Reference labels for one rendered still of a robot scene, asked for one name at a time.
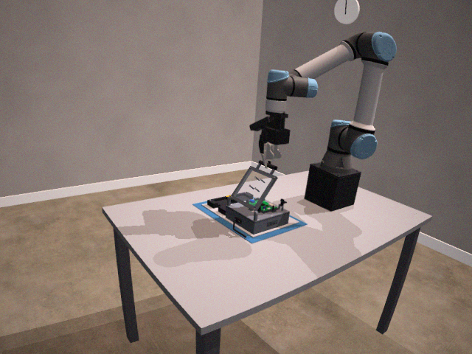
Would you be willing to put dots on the green circuit board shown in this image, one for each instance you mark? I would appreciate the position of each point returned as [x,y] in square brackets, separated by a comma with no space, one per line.
[265,205]

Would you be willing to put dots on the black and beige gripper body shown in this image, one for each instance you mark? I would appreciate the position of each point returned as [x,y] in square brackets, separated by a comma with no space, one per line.
[275,129]

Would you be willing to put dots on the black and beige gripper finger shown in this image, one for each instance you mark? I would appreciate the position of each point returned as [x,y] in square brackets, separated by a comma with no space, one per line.
[277,154]
[265,150]

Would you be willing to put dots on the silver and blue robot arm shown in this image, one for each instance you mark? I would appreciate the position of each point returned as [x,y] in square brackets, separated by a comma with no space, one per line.
[356,138]

